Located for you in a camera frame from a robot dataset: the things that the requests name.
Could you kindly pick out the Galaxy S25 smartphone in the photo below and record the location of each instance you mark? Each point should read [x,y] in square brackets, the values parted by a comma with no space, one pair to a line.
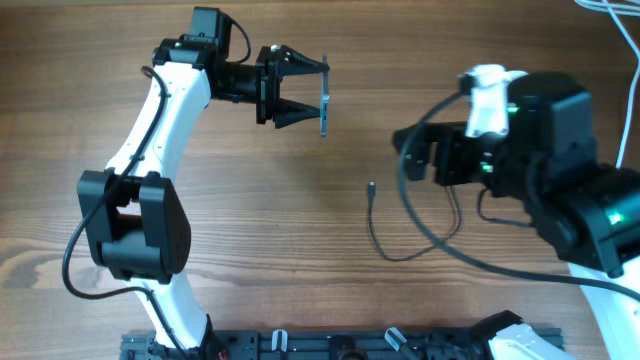
[325,98]

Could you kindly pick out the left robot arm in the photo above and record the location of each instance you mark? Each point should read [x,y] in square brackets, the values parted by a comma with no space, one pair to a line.
[132,217]

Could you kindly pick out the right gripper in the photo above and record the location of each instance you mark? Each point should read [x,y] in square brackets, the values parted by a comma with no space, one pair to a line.
[449,137]

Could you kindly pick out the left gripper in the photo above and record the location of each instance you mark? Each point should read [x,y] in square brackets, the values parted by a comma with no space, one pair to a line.
[267,85]

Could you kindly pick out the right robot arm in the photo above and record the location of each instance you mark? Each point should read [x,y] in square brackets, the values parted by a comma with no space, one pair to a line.
[529,137]

